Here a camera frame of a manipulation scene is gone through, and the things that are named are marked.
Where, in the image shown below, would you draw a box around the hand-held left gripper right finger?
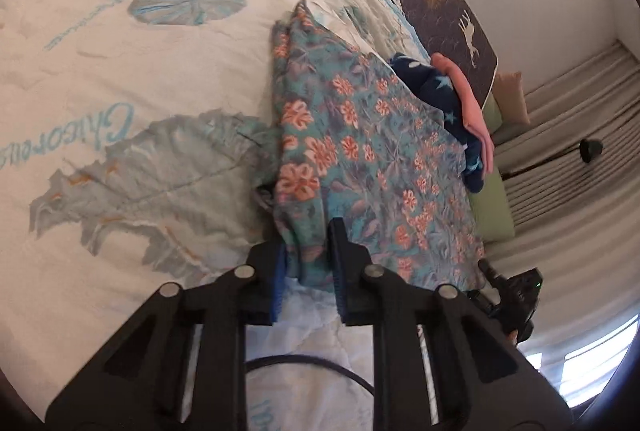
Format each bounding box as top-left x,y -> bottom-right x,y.
327,217 -> 573,431

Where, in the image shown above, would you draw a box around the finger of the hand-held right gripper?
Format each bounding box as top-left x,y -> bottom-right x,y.
469,290 -> 499,315
478,258 -> 503,290

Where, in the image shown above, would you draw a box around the white shell print quilt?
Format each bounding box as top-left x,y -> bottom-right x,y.
0,0 -> 436,431

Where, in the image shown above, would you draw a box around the black cable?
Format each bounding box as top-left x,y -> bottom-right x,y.
244,353 -> 376,404

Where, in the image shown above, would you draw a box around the green pillow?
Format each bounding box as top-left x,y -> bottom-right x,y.
467,171 -> 516,243
482,94 -> 506,134

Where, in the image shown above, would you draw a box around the black floor lamp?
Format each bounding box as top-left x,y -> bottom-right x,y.
500,137 -> 605,179

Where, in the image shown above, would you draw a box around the pink folded garment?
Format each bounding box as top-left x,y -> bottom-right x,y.
431,52 -> 496,174

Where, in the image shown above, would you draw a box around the navy star print garment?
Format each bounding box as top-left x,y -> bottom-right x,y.
389,52 -> 487,193

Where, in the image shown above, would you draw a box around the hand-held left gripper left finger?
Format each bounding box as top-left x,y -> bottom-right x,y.
45,241 -> 288,431

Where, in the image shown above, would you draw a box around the bright window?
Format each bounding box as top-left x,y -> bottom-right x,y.
525,306 -> 640,407

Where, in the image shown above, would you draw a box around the pale pleated curtain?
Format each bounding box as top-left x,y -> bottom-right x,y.
485,38 -> 640,362

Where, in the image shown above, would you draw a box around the beige pillow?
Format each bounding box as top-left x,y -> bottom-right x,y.
492,71 -> 531,127

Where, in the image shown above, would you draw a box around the teal floral shirt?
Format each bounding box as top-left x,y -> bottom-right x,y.
255,0 -> 488,297

